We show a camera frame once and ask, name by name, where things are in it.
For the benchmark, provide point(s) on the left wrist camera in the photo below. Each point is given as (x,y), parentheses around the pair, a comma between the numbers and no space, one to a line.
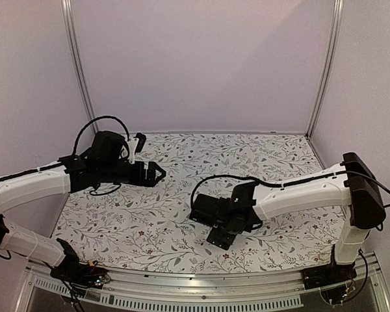
(141,140)

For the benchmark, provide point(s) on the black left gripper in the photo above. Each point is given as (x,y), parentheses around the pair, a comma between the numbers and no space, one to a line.
(149,180)

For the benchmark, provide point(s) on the floral patterned table mat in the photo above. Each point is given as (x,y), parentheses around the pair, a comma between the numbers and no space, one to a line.
(189,223)

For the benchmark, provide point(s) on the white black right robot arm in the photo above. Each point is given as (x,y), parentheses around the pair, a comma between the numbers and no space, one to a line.
(349,184)

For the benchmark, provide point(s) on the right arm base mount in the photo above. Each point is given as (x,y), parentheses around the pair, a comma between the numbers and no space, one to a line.
(328,274)

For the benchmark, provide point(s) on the right aluminium frame post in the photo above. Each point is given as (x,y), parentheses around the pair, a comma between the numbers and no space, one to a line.
(335,28)

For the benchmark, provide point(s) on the left aluminium frame post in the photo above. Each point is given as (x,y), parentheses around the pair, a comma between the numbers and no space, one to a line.
(69,22)

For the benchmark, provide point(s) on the aluminium front rail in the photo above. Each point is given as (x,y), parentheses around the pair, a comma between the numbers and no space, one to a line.
(277,290)

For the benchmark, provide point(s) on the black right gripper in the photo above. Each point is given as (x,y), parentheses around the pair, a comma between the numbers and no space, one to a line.
(216,236)

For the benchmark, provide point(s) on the aluminium frame post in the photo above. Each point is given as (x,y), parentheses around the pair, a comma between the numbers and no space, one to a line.
(335,28)
(69,22)

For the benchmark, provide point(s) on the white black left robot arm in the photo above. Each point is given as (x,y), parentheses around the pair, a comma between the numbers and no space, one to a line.
(110,159)

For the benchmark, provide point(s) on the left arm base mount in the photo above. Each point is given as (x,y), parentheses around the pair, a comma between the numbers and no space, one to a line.
(71,270)

